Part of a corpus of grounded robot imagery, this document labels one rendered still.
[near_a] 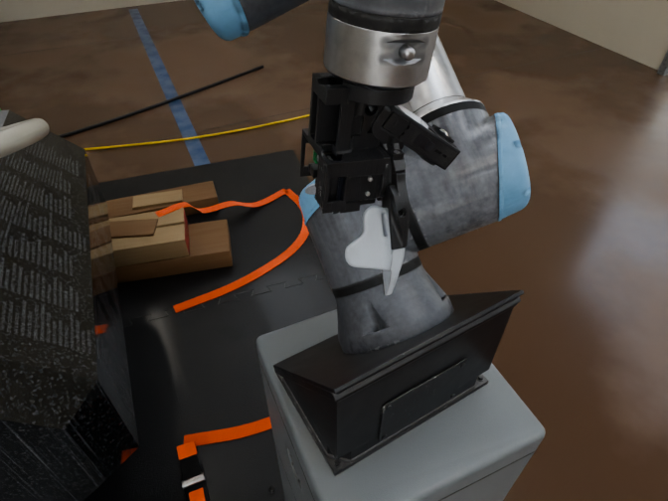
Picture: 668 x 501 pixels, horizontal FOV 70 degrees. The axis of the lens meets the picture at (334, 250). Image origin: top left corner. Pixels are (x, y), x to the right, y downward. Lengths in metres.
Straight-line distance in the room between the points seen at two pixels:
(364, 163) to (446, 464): 0.56
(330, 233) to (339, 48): 0.36
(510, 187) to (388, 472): 0.48
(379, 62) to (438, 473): 0.64
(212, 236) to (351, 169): 1.95
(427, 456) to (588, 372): 1.39
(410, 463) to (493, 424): 0.16
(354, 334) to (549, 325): 1.61
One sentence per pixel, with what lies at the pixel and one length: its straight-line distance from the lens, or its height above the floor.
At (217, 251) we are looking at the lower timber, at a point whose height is 0.12.
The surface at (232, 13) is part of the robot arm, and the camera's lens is 0.51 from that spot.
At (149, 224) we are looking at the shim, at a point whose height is 0.23.
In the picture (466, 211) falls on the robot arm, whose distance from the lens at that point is 0.70.
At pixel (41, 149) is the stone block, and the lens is 1.90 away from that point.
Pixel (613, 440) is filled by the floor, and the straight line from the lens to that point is 2.04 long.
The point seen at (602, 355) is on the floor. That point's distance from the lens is 2.25.
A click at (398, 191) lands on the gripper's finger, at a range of 0.45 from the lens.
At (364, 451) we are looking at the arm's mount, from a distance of 0.83.
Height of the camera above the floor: 1.62
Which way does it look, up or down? 43 degrees down
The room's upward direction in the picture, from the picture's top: straight up
